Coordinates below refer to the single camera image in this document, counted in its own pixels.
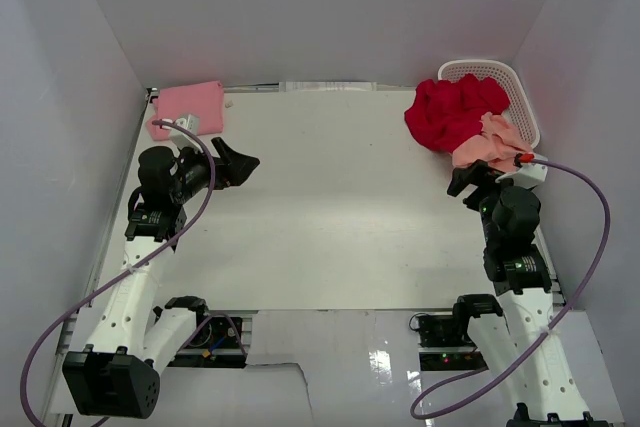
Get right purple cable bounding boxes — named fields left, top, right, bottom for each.
left=409, top=156, right=612, bottom=421

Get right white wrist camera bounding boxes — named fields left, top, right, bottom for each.
left=496, top=153, right=548, bottom=190

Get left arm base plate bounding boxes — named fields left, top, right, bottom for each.
left=169, top=312, right=252, bottom=369

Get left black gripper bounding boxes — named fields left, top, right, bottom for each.
left=170, top=137, right=258, bottom=204

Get papers at table back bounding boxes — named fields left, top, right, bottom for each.
left=278, top=81, right=377, bottom=93

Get salmon t shirt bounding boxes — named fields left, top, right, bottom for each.
left=452, top=113, right=533, bottom=172

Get white plastic basket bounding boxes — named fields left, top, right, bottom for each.
left=437, top=59, right=540, bottom=148

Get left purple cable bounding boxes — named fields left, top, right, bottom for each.
left=19, top=118, right=248, bottom=421

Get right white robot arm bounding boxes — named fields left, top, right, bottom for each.
left=447, top=160, right=602, bottom=426

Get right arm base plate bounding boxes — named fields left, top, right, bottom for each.
left=408, top=312, right=486, bottom=372

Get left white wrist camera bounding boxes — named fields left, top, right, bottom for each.
left=169, top=114, right=200, bottom=150

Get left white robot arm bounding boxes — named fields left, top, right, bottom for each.
left=62, top=137, right=260, bottom=419

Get purple cable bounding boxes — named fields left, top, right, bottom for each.
left=19, top=118, right=248, bottom=421
left=409, top=156, right=612, bottom=421

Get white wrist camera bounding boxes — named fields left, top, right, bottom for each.
left=169, top=114, right=200, bottom=150
left=496, top=153, right=548, bottom=190

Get folded pink t shirt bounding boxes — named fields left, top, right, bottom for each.
left=146, top=81, right=224, bottom=141

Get red t shirt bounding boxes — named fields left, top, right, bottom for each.
left=404, top=74, right=510, bottom=153

